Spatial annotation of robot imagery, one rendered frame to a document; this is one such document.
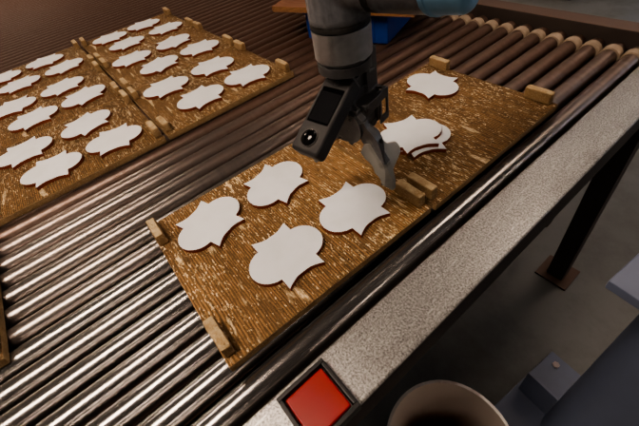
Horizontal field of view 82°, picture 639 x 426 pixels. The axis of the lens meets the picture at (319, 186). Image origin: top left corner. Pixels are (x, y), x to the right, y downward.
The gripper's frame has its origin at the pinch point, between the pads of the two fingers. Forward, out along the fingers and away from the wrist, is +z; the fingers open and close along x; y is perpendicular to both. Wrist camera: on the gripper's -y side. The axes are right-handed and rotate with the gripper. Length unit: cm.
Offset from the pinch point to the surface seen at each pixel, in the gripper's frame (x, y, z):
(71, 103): 103, -5, 7
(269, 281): 3.4, -19.3, 7.4
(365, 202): -0.9, 2.4, 7.5
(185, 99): 66, 13, 7
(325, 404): -13.5, -28.0, 9.1
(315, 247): 1.0, -10.4, 7.5
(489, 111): -10.2, 39.7, 8.7
